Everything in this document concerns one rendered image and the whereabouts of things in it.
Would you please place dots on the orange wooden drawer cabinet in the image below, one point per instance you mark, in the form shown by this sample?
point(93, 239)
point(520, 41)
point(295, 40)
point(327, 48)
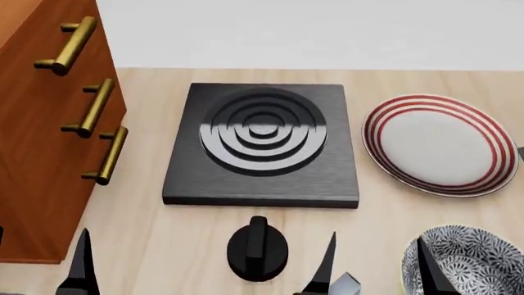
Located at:
point(37, 147)

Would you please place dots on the black white patterned bowl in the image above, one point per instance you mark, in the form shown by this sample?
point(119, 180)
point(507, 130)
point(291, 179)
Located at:
point(475, 261)

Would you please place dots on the black stove knob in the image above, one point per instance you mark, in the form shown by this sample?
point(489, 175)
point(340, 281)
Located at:
point(257, 249)

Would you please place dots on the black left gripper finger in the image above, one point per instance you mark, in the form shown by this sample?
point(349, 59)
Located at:
point(82, 273)
point(1, 236)

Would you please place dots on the silver grey box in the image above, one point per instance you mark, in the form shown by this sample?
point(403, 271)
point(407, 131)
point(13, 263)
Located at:
point(347, 285)

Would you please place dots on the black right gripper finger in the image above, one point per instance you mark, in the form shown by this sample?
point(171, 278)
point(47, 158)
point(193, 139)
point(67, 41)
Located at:
point(432, 276)
point(321, 276)

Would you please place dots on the white red-striped plate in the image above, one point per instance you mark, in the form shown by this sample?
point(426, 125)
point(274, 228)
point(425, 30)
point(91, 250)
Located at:
point(440, 146)

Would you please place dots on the black square stove burner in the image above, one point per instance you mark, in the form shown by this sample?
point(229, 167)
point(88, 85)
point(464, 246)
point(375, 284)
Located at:
point(262, 144)

